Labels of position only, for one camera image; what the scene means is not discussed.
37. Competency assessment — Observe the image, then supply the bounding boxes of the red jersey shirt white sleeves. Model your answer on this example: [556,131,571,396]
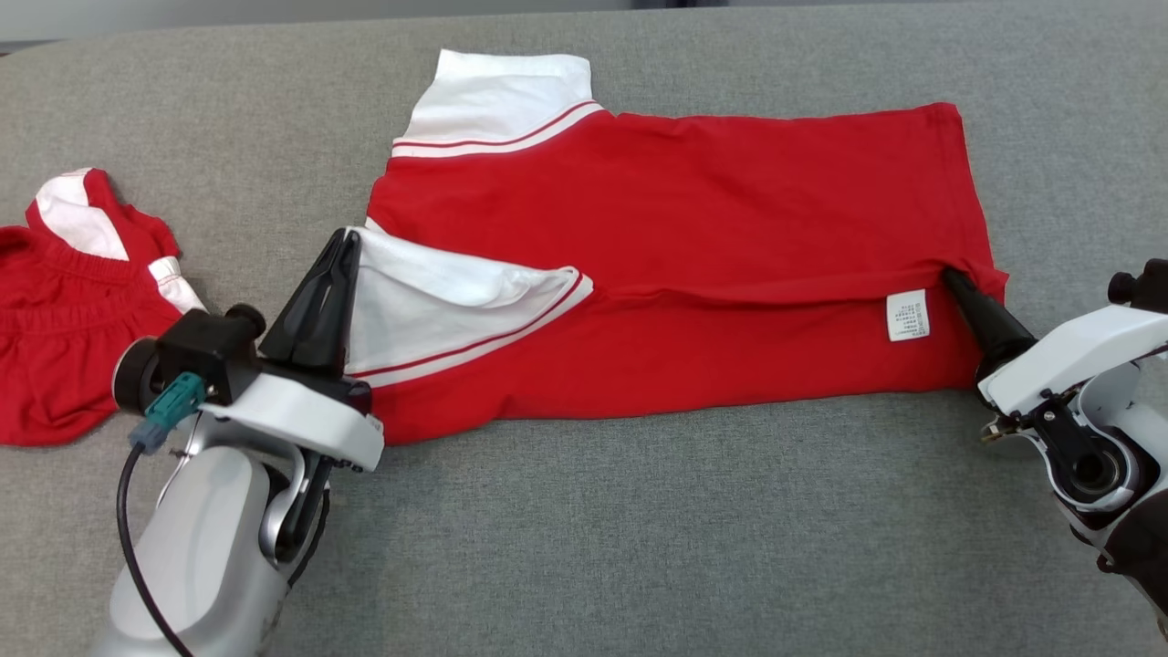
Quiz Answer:
[351,50,1009,446]

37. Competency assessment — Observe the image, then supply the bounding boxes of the red shorts white side panels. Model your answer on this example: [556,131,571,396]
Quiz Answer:
[0,167,209,448]

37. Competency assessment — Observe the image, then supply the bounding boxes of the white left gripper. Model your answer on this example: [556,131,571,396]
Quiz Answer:
[201,227,385,472]

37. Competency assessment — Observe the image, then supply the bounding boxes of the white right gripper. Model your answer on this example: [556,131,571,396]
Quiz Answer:
[940,266,1168,417]

